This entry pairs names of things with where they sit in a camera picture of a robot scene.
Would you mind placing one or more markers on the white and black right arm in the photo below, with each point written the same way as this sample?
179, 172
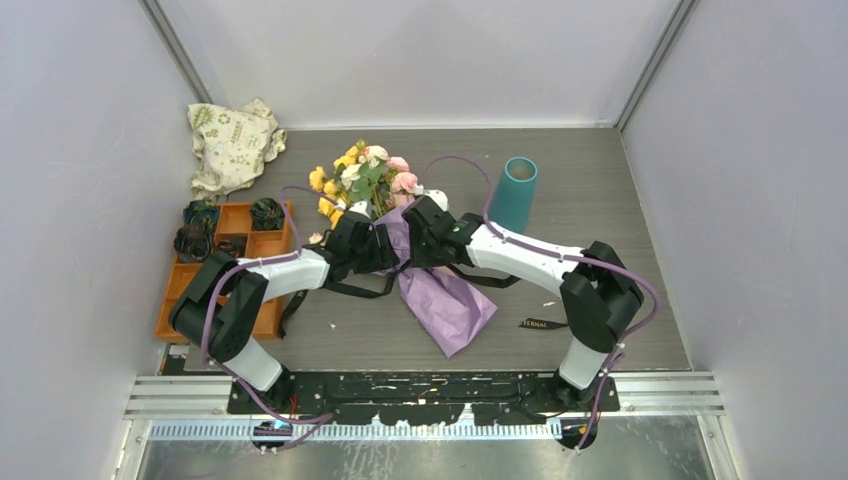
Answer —
599, 296

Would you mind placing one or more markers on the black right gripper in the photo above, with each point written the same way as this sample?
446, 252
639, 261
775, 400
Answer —
419, 257

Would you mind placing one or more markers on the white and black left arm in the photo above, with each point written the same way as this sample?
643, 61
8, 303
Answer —
220, 306

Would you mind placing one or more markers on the black printed ribbon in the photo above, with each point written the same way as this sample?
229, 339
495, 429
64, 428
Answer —
391, 282

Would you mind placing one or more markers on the dark rolled fabric top-right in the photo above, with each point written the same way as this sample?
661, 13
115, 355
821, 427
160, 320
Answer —
266, 214

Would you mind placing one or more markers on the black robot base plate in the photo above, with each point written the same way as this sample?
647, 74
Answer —
494, 398

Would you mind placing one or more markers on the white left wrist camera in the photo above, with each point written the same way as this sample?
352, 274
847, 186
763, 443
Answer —
363, 208

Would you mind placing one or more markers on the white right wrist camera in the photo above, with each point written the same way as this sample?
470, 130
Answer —
438, 197

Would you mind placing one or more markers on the artificial flower bouquet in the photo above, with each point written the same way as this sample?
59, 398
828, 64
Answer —
365, 173

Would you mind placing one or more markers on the dark rolled fabric middle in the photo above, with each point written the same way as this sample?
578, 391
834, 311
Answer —
233, 245

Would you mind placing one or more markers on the dark rolled fabric top-left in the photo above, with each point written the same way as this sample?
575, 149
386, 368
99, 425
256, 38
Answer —
202, 212

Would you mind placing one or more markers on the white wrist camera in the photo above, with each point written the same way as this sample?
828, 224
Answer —
363, 208
438, 197

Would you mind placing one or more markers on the purple wrapping paper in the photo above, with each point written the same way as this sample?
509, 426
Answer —
450, 309

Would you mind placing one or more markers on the printed cream cloth bag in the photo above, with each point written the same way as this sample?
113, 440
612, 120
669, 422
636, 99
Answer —
232, 146

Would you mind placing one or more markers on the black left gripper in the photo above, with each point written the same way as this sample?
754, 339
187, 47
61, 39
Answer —
383, 257

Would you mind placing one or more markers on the teal cylindrical vase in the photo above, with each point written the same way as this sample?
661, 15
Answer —
514, 194

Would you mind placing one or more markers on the aluminium slotted rail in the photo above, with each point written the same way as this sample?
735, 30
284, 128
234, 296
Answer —
276, 430

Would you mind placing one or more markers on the dark rolled fabric middle-left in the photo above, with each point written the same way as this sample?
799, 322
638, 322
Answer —
193, 243

